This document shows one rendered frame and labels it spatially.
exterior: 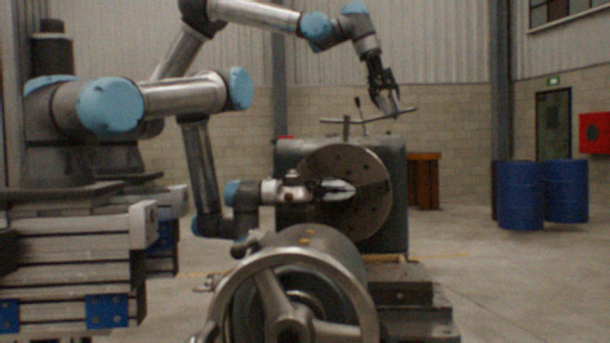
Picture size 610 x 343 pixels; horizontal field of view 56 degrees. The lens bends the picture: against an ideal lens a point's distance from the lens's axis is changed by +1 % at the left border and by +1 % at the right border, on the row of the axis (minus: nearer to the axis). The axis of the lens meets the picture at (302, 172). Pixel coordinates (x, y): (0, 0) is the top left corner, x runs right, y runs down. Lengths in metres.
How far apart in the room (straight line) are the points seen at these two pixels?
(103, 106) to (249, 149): 10.54
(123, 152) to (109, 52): 10.16
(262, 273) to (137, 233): 0.79
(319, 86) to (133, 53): 3.74
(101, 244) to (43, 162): 0.21
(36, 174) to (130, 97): 0.25
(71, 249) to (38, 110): 0.29
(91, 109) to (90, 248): 0.30
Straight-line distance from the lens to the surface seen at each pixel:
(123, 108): 1.21
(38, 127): 1.31
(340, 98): 12.07
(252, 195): 1.58
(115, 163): 1.76
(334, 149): 1.75
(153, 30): 11.92
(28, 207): 1.32
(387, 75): 1.68
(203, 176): 1.64
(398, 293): 1.13
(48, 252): 1.31
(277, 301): 0.49
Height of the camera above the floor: 1.24
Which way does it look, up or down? 3 degrees down
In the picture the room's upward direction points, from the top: 2 degrees counter-clockwise
